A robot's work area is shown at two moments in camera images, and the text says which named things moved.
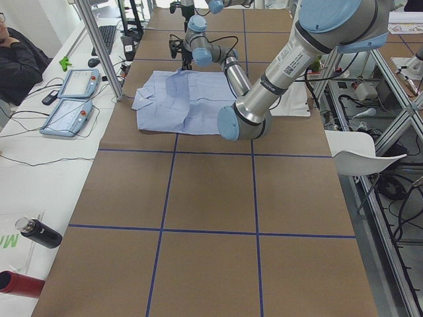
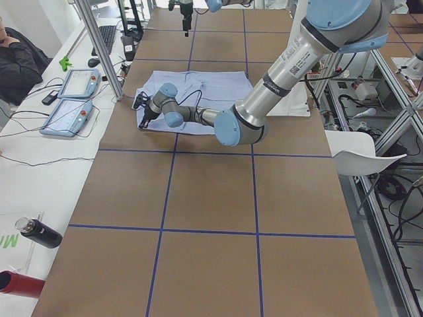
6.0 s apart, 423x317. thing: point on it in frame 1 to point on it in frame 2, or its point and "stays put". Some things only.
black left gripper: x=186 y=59 to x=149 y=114
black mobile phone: x=50 y=98 stays put
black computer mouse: x=93 y=62 stays put
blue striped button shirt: x=182 y=102 stays put
